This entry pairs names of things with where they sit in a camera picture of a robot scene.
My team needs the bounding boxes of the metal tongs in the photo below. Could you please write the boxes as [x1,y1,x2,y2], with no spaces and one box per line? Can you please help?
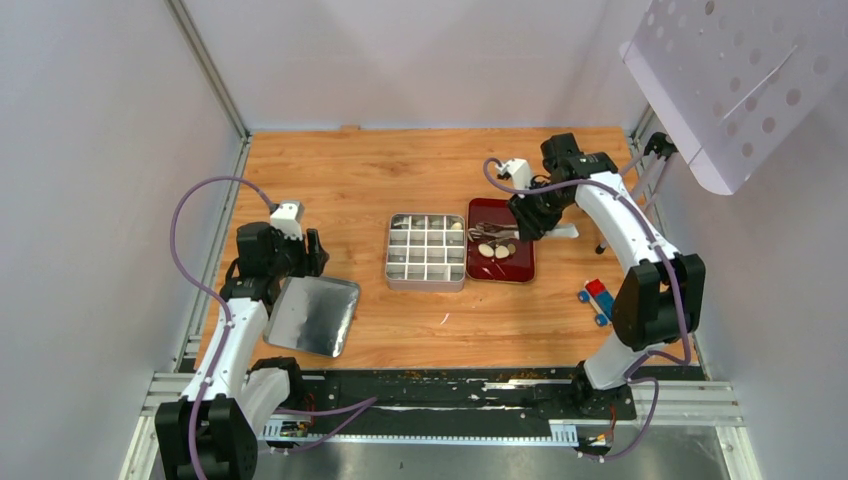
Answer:
[467,222,580,242]

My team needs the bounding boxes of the red blue toy car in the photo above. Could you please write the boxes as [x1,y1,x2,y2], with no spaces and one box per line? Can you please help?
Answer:
[577,279,615,327]

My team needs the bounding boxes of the silver compartment tin box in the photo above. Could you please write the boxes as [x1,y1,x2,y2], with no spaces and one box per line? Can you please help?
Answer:
[384,213,467,293]

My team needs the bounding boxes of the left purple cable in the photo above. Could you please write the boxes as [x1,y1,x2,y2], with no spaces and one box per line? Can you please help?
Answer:
[169,176,276,480]

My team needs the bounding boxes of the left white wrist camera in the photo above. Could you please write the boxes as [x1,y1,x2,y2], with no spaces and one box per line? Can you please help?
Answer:
[270,200,305,241]

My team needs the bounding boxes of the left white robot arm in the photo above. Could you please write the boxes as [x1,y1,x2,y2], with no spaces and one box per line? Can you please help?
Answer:
[154,222,329,479]

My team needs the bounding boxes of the small tripod stand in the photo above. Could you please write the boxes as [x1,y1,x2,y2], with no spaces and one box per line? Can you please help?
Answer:
[577,132,679,269]

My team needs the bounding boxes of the silver tin lid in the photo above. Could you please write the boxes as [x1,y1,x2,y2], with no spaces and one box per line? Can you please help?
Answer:
[263,276,361,358]

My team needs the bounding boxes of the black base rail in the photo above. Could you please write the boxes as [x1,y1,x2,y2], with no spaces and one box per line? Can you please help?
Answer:
[266,367,637,440]

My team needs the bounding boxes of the red rectangular tray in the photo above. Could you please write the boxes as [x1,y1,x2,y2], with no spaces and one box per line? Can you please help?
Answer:
[466,197,536,284]

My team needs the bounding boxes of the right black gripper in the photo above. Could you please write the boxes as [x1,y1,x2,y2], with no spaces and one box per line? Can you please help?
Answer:
[506,180,571,243]

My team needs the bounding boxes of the white perforated metal panel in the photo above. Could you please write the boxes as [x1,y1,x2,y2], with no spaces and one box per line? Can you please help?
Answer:
[619,0,847,196]

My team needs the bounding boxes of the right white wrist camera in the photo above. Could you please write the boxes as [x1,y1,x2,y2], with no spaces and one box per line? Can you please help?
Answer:
[495,158,533,196]

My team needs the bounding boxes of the purple cable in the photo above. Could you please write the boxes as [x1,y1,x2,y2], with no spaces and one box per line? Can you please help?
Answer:
[482,156,694,463]
[169,176,276,480]

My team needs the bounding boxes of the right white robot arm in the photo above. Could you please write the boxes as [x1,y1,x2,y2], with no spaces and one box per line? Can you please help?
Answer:
[495,134,706,418]

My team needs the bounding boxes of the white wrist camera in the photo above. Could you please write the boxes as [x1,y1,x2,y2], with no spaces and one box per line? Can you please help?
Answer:
[495,158,533,196]
[270,200,305,241]

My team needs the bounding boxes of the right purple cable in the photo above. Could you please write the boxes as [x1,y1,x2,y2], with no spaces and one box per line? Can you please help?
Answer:
[482,156,694,463]

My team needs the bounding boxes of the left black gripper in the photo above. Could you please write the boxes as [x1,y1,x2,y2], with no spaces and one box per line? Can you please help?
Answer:
[267,226,330,280]

